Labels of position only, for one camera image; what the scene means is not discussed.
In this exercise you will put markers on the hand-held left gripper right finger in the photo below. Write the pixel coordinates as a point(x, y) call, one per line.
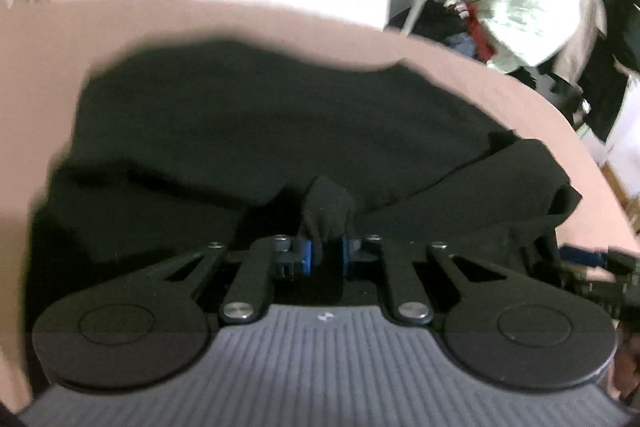
point(346, 257)

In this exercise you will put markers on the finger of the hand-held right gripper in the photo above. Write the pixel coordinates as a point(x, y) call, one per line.
point(582, 255)

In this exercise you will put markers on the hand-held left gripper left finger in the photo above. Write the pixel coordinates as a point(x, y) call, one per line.
point(305, 258)

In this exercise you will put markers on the black garment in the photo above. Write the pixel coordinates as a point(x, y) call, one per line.
point(280, 132)

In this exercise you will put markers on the black hanging clothes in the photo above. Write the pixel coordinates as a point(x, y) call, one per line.
point(617, 47)

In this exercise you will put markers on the pile of dark clothes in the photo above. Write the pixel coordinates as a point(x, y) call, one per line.
point(445, 29)

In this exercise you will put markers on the person's right hand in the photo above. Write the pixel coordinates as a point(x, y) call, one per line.
point(629, 362)

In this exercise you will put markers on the beige coat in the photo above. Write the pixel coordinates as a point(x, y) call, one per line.
point(582, 32)

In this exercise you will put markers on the red garment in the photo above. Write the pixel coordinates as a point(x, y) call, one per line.
point(481, 38)

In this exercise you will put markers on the pale green quilted jacket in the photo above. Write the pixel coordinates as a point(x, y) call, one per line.
point(535, 2)

